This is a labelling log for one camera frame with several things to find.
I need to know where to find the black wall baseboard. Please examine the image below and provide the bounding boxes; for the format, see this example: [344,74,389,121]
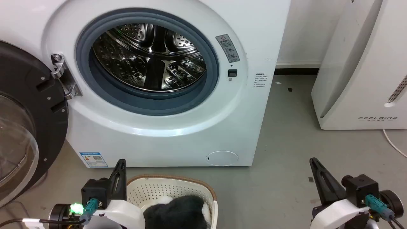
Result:
[274,67,319,75]

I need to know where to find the white laundry basket brown rim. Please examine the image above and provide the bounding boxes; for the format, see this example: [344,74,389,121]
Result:
[126,174,219,229]

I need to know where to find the white air purifier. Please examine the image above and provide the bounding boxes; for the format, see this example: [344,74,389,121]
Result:
[311,0,407,130]

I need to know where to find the stainless steel washing machine drum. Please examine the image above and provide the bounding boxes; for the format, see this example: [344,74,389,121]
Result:
[92,23,207,93]

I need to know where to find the white power cable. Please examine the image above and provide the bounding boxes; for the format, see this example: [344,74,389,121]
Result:
[383,129,407,159]

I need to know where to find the grey warning sticker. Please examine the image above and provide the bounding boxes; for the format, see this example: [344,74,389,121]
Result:
[215,34,240,63]

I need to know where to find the black fuzzy garment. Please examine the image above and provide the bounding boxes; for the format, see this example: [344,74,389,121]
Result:
[142,195,212,229]

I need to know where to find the round white filter cover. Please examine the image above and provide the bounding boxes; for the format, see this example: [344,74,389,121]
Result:
[206,151,239,166]

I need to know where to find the metal washing machine door hinge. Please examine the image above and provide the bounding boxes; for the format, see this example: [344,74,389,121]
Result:
[51,53,83,100]

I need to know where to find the grey rubber door gasket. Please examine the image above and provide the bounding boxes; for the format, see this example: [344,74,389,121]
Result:
[75,9,220,116]

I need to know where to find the washing machine door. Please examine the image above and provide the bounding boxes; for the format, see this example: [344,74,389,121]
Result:
[0,41,69,208]

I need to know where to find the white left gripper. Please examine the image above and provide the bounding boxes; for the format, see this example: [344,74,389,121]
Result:
[83,159,146,229]

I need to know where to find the teal plug right camera cable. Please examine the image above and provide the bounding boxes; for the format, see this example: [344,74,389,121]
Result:
[365,194,407,229]

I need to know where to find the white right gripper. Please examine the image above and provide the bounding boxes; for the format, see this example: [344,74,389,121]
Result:
[309,157,372,229]

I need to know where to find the white front-load washing machine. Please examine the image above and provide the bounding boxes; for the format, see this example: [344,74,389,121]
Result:
[0,0,291,168]

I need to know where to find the blue energy label sticker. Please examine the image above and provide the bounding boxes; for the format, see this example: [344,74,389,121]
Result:
[79,152,109,168]

